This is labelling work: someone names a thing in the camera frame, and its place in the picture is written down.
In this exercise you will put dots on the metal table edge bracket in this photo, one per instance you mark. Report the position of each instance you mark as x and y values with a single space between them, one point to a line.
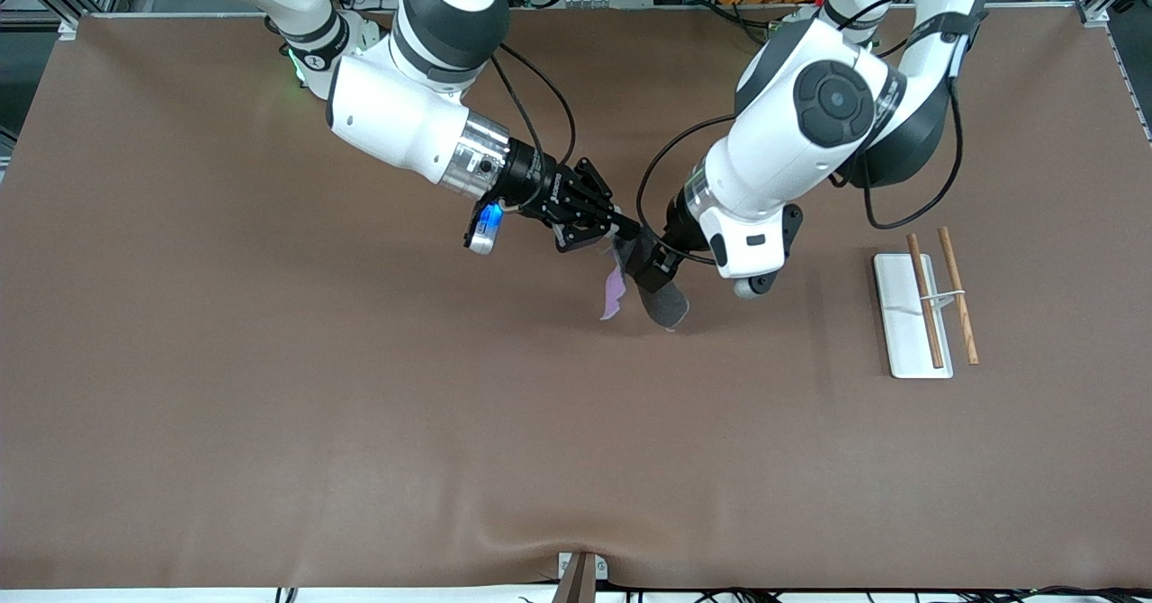
580 574

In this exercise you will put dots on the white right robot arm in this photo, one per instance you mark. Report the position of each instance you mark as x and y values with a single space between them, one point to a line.
396 117

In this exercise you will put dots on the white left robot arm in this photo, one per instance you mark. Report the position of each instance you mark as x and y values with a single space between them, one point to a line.
792 144

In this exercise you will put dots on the grey and purple microfibre towel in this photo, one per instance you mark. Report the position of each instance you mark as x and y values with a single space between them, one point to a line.
666 306

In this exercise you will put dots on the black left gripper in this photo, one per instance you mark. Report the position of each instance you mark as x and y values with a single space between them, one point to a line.
679 228

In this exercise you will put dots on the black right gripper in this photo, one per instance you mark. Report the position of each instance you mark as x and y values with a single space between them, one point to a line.
538 184

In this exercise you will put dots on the brown table cover mat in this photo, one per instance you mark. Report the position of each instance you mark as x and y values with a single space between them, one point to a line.
360 405

